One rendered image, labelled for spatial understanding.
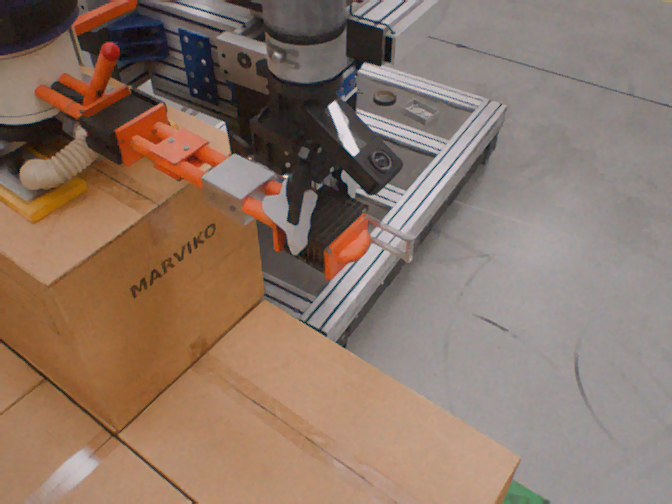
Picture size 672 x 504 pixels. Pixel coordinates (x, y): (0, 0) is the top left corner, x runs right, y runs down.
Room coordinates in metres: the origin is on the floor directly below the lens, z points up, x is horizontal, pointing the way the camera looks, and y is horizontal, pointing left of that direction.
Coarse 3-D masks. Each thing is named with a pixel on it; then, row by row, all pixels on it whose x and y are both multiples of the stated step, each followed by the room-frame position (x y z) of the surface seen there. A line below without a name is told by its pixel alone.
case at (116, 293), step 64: (192, 128) 0.93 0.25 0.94; (128, 192) 0.77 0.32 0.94; (192, 192) 0.79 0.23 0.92; (0, 256) 0.64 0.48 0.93; (64, 256) 0.63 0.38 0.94; (128, 256) 0.68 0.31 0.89; (192, 256) 0.77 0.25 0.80; (256, 256) 0.89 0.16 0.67; (0, 320) 0.75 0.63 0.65; (64, 320) 0.58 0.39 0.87; (128, 320) 0.65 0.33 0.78; (192, 320) 0.74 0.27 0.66; (64, 384) 0.66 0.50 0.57; (128, 384) 0.62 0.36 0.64
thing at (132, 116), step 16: (112, 96) 0.79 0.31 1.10; (128, 96) 0.81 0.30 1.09; (144, 96) 0.79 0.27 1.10; (80, 112) 0.75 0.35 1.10; (96, 112) 0.77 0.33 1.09; (112, 112) 0.77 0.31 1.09; (128, 112) 0.76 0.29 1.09; (144, 112) 0.77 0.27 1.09; (160, 112) 0.76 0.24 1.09; (96, 128) 0.72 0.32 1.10; (112, 128) 0.73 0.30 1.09; (128, 128) 0.72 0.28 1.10; (144, 128) 0.73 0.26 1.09; (96, 144) 0.73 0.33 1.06; (112, 144) 0.70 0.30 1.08; (128, 144) 0.71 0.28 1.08; (112, 160) 0.71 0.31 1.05; (128, 160) 0.71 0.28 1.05
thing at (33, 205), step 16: (0, 160) 0.82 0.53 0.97; (16, 160) 0.79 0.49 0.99; (0, 176) 0.78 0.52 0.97; (16, 176) 0.78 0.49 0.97; (0, 192) 0.75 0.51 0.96; (16, 192) 0.74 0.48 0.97; (32, 192) 0.74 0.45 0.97; (48, 192) 0.74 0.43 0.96; (64, 192) 0.75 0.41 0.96; (80, 192) 0.76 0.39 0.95; (16, 208) 0.72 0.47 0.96; (32, 208) 0.71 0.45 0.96; (48, 208) 0.72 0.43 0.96
